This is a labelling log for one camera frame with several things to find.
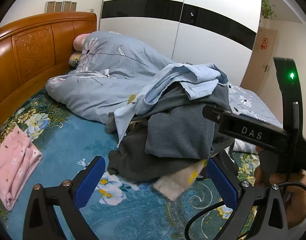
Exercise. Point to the teal floral bed blanket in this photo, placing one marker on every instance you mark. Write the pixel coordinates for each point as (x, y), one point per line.
(117, 209)

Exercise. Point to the picture frames on headboard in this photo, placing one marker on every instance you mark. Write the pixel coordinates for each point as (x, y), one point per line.
(60, 6)

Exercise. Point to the green hanging plant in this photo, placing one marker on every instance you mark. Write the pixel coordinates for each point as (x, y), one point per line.
(267, 10)

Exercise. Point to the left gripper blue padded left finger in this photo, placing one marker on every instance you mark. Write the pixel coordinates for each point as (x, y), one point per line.
(41, 221)

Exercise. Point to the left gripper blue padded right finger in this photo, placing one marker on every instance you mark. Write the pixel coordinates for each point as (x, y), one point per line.
(241, 196)

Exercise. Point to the pink pillow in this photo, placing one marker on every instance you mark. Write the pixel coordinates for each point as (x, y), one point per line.
(78, 43)

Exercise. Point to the orange wooden headboard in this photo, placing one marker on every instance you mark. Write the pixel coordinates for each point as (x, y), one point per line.
(34, 49)

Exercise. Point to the beige fleece garment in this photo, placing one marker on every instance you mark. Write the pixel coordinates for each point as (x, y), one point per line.
(173, 185)

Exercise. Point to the dark grey sweatshirt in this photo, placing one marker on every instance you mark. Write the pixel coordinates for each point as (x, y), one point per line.
(173, 135)

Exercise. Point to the folded pink fleece blanket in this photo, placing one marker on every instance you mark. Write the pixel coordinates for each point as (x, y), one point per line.
(19, 157)

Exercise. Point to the red door decoration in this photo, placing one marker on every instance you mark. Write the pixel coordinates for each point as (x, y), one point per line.
(264, 43)

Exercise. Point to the light blue printed t-shirt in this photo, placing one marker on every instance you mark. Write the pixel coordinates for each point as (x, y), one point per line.
(197, 81)

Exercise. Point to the white black-striped wardrobe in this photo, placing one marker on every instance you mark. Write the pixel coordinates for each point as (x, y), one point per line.
(222, 32)

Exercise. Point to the grey-blue floral duvet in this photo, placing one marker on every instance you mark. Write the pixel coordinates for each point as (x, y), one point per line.
(114, 68)

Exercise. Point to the yellow floral pillow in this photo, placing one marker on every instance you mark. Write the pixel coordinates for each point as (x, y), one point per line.
(74, 59)

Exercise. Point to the person's right hand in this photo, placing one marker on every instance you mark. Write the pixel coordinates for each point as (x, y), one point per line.
(295, 206)

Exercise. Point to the wooden door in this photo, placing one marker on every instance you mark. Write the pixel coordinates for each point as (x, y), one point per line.
(260, 60)

